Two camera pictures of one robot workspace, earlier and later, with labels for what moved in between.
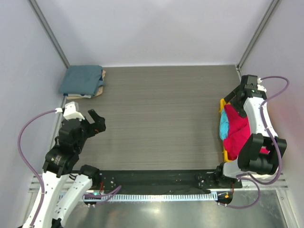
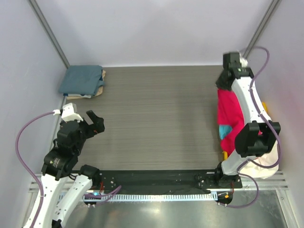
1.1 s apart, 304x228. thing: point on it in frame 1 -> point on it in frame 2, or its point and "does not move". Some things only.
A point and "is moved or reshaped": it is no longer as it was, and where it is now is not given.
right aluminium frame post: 273,7 does not move
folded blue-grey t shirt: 83,80 does not move
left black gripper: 90,126 does not move
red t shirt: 239,133 is moved or reshaped
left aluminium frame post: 44,24 does not move
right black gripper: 239,102 -> 224,80
